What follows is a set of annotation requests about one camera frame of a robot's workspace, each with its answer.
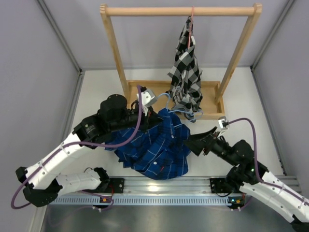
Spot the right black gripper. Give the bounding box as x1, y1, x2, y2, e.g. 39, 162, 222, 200
183, 127, 239, 166

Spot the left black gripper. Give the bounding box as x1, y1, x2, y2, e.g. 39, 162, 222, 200
109, 105, 164, 134

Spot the light blue hanger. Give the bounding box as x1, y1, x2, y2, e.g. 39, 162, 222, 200
156, 92, 204, 122

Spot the blue plaid shirt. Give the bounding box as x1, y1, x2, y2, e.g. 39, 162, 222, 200
106, 108, 191, 180

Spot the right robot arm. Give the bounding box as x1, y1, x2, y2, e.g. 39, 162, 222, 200
184, 128, 309, 232

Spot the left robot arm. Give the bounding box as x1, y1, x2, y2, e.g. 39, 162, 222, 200
15, 90, 163, 207

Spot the black white checkered shirt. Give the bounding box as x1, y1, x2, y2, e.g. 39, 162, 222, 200
167, 17, 203, 120

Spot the pink hanger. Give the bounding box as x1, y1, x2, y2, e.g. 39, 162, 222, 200
188, 6, 195, 50

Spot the wooden clothes rack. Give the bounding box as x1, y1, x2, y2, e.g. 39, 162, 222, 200
100, 3, 263, 120

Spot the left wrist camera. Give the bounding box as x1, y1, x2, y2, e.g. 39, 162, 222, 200
136, 89, 157, 116

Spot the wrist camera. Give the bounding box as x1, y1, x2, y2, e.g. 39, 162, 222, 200
217, 116, 229, 138
136, 89, 157, 116

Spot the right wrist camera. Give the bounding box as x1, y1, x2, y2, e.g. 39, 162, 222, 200
217, 116, 229, 138

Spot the aluminium mounting rail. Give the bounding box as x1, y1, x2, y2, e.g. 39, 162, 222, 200
72, 175, 300, 196

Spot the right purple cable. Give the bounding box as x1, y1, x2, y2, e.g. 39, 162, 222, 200
225, 117, 309, 203

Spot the purple cable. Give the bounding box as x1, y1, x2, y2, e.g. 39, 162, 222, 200
225, 117, 309, 203
11, 84, 150, 210

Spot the grey slotted cable duct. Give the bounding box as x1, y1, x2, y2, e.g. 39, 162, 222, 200
51, 195, 244, 206

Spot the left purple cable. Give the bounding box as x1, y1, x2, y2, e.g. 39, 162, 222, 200
11, 84, 150, 210

